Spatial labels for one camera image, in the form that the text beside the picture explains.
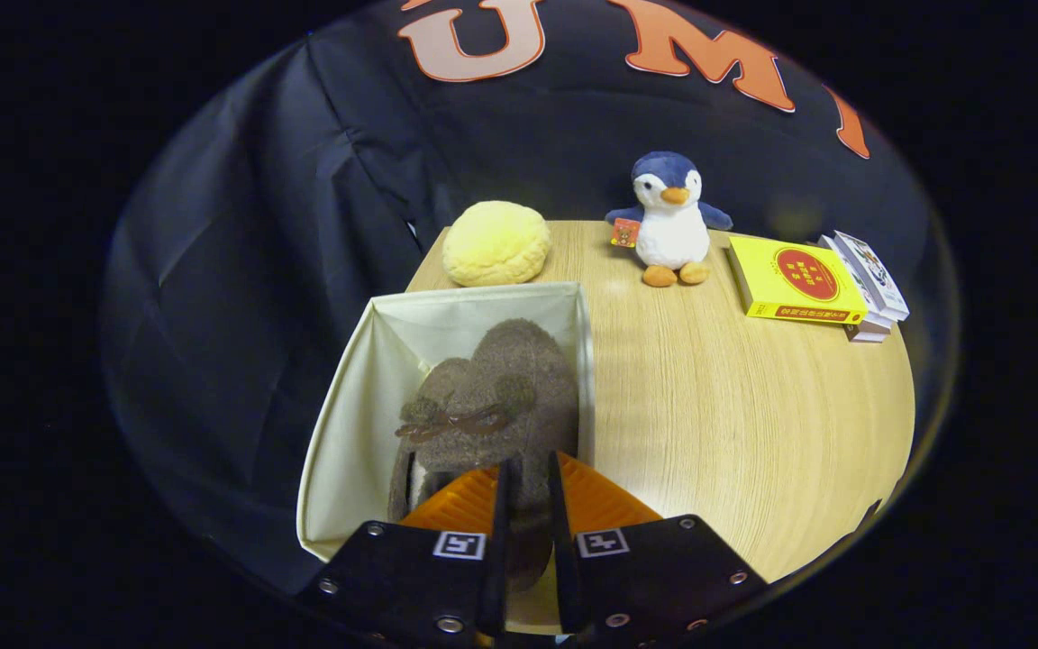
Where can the blue white penguin plush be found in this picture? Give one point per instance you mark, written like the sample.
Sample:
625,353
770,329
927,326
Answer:
672,234

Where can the yellow book red circle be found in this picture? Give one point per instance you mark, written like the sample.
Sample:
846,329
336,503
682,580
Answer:
771,288

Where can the brown moccasin shoe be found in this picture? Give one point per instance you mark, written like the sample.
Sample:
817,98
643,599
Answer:
438,451
537,379

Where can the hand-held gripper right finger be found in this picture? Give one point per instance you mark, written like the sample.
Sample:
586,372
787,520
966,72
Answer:
562,559

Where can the white book pinkish spine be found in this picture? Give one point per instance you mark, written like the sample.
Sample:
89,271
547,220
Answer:
866,333

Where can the beige fabric storage box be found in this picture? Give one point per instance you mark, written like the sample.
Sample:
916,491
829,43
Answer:
348,433

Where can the yellow round plush toy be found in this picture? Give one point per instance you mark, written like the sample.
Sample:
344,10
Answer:
496,243

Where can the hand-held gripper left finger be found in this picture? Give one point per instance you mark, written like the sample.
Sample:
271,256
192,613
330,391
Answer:
499,559

